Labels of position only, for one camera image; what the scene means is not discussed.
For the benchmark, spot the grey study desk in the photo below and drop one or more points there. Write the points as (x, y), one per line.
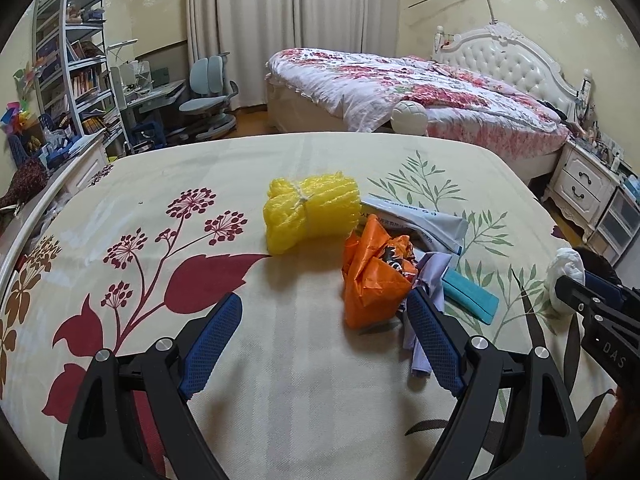
(155, 97)

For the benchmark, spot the white bag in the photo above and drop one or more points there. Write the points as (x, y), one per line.
(565, 265)

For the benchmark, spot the orange snack wrapper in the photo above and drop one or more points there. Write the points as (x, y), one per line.
(370, 280)

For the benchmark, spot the black lined bin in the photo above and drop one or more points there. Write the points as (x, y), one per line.
(600, 262)

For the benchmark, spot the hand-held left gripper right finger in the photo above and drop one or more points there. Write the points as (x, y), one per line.
(435, 342)

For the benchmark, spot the white desk lamp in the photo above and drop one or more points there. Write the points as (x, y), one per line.
(120, 46)

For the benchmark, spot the lavender plastic strip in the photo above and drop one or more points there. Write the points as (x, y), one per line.
(432, 272)

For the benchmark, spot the white nightstand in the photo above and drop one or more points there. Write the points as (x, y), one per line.
(580, 185)

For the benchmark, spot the beige curtain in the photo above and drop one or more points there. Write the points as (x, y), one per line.
(350, 5)
(250, 30)

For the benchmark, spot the white low cabinet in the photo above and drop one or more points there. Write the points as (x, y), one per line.
(85, 165)

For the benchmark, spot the white volleyball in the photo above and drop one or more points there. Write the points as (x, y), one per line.
(409, 117)

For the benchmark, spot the dark red fuzzy object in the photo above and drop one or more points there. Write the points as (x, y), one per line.
(27, 180)

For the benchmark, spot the yellow foam net bundle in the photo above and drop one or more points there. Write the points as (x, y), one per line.
(310, 210)

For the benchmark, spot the white bed with tufted headboard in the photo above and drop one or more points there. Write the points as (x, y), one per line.
(510, 57)

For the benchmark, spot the person's right forearm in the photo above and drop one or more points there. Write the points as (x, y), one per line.
(625, 445)

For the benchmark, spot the teal case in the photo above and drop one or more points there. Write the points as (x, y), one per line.
(470, 295)

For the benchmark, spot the grey-blue desk chair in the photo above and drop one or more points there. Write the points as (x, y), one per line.
(205, 95)

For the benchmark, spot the white bookshelf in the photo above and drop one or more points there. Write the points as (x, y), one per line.
(80, 70)

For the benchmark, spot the plastic drawer unit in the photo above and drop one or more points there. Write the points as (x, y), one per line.
(620, 225)

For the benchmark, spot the colourful pinwheel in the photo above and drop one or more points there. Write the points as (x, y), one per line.
(15, 117)

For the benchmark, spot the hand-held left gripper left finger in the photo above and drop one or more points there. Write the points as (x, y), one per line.
(210, 345)

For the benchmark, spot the cluster of small nightstand items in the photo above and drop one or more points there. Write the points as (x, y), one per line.
(600, 142)

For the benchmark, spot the white and blue packet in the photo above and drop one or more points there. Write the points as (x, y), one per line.
(430, 225)

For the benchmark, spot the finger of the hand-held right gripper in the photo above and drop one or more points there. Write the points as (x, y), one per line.
(612, 292)
(577, 295)

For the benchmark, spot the floral leaf tablecloth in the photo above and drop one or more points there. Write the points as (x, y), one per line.
(225, 170)

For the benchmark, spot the pink floral quilt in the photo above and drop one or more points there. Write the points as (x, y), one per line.
(360, 75)

